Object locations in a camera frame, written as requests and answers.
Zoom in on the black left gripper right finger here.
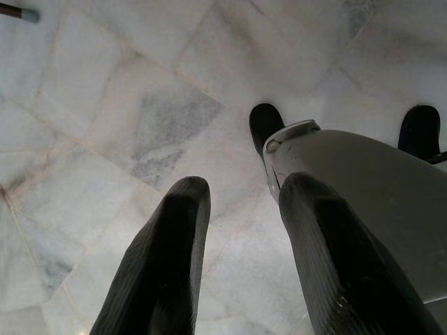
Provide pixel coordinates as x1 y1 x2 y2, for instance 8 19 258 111
278 172 444 335

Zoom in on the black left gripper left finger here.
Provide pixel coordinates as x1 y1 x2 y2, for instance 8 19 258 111
89 176 212 335

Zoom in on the black robot right foot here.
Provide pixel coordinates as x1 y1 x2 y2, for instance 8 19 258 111
398 105 441 161

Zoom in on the black robot foot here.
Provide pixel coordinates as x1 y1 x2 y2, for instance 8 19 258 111
249 103 287 162
398 105 441 161

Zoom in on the black robot left foot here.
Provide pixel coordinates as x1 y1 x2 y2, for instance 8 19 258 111
249 103 287 162

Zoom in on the dark furniture leg, blue cap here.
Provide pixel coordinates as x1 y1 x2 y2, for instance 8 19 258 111
0 4 40 24

